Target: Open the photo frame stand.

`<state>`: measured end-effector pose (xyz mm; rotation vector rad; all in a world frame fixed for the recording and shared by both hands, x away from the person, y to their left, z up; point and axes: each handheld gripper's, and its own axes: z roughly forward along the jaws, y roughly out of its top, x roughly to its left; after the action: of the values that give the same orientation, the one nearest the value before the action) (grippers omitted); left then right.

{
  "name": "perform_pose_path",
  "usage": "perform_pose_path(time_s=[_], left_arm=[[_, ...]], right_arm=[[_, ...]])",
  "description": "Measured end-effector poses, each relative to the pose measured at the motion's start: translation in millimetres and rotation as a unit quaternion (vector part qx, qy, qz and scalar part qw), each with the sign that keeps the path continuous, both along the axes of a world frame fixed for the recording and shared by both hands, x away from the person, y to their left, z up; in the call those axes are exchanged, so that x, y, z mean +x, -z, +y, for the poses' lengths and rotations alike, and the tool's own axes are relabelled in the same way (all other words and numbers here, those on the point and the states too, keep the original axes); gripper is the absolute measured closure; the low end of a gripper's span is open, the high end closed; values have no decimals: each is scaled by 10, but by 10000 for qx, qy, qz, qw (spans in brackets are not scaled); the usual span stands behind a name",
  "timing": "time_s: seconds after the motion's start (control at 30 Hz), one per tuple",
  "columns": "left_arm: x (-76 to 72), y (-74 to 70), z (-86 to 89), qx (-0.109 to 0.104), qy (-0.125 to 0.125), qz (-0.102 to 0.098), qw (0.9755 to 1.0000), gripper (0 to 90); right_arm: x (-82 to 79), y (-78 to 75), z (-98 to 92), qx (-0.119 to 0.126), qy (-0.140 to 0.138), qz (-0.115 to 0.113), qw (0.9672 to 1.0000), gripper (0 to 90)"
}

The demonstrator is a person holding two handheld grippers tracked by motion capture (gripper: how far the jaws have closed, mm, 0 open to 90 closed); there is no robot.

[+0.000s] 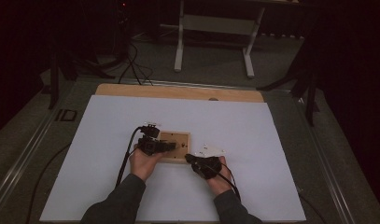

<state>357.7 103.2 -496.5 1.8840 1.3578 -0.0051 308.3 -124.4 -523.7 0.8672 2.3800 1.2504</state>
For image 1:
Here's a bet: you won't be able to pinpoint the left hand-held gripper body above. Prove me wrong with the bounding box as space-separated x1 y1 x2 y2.
136 121 167 157

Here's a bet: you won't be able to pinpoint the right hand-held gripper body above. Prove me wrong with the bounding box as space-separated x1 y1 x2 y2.
190 143 227 181

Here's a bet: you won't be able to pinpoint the small wooden clock board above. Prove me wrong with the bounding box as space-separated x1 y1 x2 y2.
156 130 191 165

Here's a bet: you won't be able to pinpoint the person's left hand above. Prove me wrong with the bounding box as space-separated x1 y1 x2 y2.
129 143 167 182

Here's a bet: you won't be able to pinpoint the person's right hand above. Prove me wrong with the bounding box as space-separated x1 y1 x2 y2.
205 155 233 197

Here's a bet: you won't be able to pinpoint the white table mat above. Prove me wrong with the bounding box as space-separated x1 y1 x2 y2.
39 94 307 223

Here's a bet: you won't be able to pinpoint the black floor socket plate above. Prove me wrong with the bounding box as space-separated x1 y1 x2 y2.
55 108 78 122

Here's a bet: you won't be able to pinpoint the black metal stand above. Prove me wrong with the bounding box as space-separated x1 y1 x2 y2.
47 49 116 110
257 31 321 127

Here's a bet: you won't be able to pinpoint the dark equipment with red light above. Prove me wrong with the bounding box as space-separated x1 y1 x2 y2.
115 0 132 60

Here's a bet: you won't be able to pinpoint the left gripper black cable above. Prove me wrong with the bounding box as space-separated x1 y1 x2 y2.
115 125 146 188

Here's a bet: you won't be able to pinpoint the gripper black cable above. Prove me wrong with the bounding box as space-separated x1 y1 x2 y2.
115 125 146 188
205 162 242 202

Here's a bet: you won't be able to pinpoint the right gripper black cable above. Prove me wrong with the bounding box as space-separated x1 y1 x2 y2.
205 162 242 202

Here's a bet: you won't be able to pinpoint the black cables on floor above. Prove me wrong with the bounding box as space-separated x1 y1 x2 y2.
117 40 154 87

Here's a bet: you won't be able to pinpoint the thin black floor cable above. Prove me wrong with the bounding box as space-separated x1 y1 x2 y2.
298 192 328 224
24 143 72 224

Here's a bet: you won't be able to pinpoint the metal floor rail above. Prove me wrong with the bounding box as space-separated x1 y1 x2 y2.
0 92 74 213
294 96 357 224

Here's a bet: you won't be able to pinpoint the white metal desk frame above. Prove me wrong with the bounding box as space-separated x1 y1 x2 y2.
173 0 266 78

